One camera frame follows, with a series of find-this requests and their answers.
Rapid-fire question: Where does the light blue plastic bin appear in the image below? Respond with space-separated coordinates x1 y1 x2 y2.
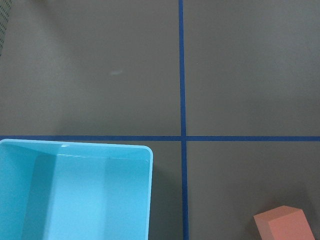
0 139 153 240

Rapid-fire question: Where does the orange foam block far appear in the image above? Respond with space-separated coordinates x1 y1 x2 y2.
253 205 315 240

